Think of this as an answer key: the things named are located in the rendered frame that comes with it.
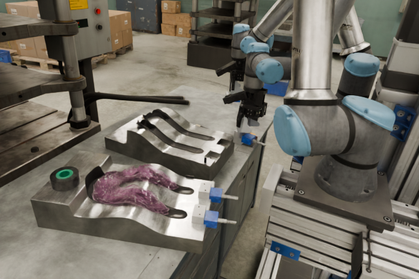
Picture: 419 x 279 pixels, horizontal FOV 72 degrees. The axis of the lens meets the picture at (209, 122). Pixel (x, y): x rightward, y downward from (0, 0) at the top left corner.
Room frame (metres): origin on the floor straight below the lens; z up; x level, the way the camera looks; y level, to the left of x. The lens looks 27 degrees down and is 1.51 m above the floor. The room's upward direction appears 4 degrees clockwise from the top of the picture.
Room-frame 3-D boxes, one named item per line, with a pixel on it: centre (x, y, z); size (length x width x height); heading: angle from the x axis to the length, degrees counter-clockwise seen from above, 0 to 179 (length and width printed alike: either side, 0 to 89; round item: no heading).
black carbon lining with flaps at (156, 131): (1.06, 0.15, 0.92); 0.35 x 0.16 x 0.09; 66
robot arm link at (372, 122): (0.62, -0.36, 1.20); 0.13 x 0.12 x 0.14; 101
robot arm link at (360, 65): (1.08, -0.56, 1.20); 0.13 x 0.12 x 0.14; 155
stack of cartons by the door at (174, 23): (7.81, 0.98, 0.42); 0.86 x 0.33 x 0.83; 71
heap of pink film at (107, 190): (0.72, 0.23, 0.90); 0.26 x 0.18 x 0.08; 83
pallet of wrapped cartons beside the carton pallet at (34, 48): (4.70, 2.52, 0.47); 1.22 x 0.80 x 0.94; 75
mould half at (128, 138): (1.08, 0.16, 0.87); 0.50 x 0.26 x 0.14; 66
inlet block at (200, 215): (0.64, -0.03, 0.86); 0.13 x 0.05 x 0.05; 83
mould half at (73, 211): (0.71, 0.23, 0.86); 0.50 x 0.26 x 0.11; 83
